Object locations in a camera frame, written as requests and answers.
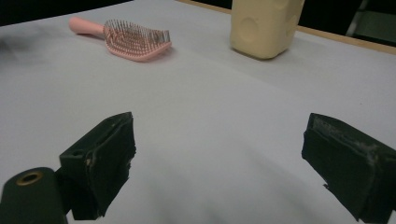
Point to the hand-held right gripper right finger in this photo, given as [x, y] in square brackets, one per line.
[348, 168]

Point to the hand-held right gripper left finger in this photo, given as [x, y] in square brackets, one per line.
[102, 161]

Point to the pink hairbrush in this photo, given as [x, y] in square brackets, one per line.
[137, 46]

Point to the cream square cup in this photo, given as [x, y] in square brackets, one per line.
[264, 28]

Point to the white table mat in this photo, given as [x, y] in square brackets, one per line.
[202, 93]

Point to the white metal stand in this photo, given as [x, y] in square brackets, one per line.
[376, 26]

